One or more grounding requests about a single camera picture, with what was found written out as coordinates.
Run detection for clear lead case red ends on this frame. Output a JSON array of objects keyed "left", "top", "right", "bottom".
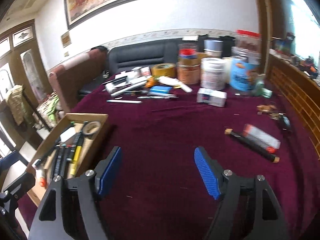
[{"left": 243, "top": 124, "right": 280, "bottom": 154}]

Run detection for blue flat case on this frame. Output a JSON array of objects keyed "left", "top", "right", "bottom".
[{"left": 149, "top": 86, "right": 172, "bottom": 94}]

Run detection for cardboard tray box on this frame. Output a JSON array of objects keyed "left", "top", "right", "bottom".
[{"left": 27, "top": 113, "right": 110, "bottom": 206}]

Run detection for maroon velvet tablecloth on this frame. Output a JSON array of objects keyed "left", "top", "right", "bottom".
[{"left": 73, "top": 87, "right": 319, "bottom": 239}]

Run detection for black leather sofa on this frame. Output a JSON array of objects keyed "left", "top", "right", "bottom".
[{"left": 106, "top": 38, "right": 187, "bottom": 76}]

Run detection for white charger adapter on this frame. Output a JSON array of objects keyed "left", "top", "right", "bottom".
[{"left": 60, "top": 126, "right": 76, "bottom": 143}]

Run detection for black tape roll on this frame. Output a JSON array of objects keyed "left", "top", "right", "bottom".
[{"left": 81, "top": 121, "right": 101, "bottom": 139}]

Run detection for yellow packing tape roll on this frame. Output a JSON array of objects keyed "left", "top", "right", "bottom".
[{"left": 151, "top": 63, "right": 176, "bottom": 78}]

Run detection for yellow highlighter pen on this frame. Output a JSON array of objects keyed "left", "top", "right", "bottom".
[{"left": 68, "top": 138, "right": 84, "bottom": 178}]

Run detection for brown armchair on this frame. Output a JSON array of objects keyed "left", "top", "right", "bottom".
[{"left": 48, "top": 46, "right": 108, "bottom": 113}]

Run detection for red lid clear jar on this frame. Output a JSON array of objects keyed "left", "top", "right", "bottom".
[{"left": 235, "top": 29, "right": 261, "bottom": 54}]

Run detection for amber jar orange label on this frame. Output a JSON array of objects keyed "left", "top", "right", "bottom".
[{"left": 177, "top": 63, "right": 201, "bottom": 85}]

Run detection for white eraser box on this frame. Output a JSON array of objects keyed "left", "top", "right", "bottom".
[{"left": 196, "top": 88, "right": 227, "bottom": 107}]

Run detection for white plastic tub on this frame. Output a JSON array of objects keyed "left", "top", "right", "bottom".
[{"left": 201, "top": 57, "right": 225, "bottom": 90}]

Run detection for white bottle orange cap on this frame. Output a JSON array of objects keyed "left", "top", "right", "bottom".
[{"left": 35, "top": 167, "right": 47, "bottom": 188}]

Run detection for wooden sideboard cabinet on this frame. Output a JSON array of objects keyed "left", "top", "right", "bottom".
[{"left": 266, "top": 54, "right": 319, "bottom": 154}]

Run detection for white pen blue tip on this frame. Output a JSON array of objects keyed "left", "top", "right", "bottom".
[{"left": 106, "top": 100, "right": 142, "bottom": 104}]

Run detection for blue label plastic jar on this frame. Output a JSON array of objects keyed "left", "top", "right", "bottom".
[{"left": 229, "top": 56, "right": 260, "bottom": 92}]

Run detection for black marker tan cap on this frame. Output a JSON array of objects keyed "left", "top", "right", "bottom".
[{"left": 225, "top": 128, "right": 280, "bottom": 164}]

